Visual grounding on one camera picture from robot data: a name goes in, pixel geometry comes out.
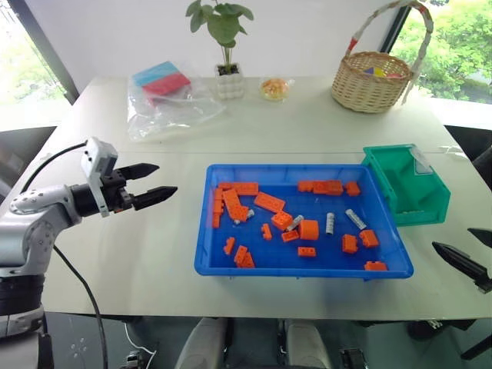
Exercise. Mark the green plastic bin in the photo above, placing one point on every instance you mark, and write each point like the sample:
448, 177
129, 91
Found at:
415, 188

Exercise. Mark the dark window frame post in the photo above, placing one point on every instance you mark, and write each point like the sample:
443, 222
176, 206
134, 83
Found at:
42, 50
397, 30

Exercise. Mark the long orange building block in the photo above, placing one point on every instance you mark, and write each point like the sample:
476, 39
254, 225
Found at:
234, 203

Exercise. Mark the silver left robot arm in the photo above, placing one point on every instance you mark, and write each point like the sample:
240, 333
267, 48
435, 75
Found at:
38, 230

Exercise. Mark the potted green plant white pot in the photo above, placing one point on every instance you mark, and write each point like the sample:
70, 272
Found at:
229, 86

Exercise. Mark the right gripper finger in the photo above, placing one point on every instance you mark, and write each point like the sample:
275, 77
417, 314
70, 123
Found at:
482, 233
461, 259

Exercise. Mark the grey rounded shape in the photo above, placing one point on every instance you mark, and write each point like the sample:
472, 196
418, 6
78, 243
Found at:
307, 346
200, 346

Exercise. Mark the flat orange building block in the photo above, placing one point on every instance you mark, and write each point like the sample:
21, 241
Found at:
269, 202

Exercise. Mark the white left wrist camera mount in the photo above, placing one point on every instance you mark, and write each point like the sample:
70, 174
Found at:
98, 153

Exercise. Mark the blue plastic tray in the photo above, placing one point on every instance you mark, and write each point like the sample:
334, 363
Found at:
292, 269

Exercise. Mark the clear plastic bag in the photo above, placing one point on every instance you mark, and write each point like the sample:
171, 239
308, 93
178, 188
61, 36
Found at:
169, 115

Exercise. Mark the clear cup with orange snacks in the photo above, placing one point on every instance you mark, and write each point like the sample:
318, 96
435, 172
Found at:
273, 89

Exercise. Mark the red sponge cloth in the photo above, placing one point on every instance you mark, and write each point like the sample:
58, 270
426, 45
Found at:
169, 86

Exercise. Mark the clear label holder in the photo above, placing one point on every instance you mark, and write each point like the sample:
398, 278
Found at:
422, 163

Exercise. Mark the black chair base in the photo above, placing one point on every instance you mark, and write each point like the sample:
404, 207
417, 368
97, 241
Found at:
453, 330

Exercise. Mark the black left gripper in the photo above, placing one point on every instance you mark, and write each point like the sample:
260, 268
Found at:
117, 192

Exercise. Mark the blue sponge cloth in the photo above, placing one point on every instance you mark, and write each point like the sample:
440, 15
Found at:
155, 74

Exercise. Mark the colourful toys in basket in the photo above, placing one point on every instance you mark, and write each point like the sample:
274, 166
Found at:
378, 72

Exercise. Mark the small orange building block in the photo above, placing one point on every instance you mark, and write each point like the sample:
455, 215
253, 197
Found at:
230, 246
290, 236
266, 231
217, 220
307, 251

